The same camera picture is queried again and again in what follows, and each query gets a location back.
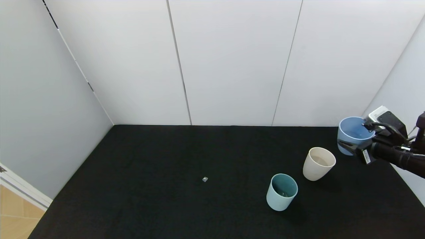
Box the teal plastic cup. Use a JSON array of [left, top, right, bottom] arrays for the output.
[[266, 173, 298, 211]]

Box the light blue plastic cup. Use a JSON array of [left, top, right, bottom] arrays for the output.
[[337, 117, 376, 156]]

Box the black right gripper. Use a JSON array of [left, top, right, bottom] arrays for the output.
[[337, 138, 395, 165]]

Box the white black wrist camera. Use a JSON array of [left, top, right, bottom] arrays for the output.
[[368, 106, 408, 137]]

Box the black tablecloth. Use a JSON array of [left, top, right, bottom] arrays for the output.
[[28, 125, 425, 239]]

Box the cream plastic cup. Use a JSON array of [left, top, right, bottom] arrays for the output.
[[302, 147, 336, 182]]

